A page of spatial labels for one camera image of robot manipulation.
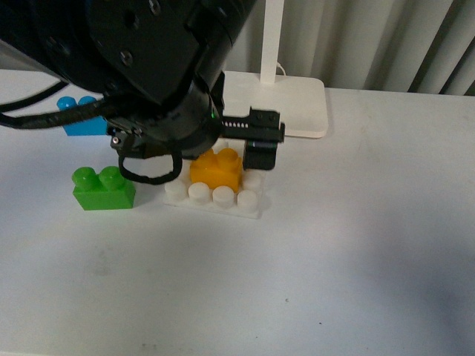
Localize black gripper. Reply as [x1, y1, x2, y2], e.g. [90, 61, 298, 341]
[107, 73, 285, 171]

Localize green two-stud block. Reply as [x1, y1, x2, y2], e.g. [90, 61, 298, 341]
[72, 166, 136, 211]

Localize white studded base plate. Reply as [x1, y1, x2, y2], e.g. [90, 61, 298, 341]
[164, 139, 266, 219]

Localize blue three-stud block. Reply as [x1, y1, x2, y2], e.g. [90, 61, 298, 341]
[56, 96, 107, 136]

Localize white lamp stand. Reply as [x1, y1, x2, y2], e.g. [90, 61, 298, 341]
[223, 1, 329, 139]

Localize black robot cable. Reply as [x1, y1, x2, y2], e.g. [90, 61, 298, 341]
[0, 79, 185, 185]

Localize yellow two-stud block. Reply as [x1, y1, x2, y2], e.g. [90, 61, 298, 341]
[190, 148, 243, 193]

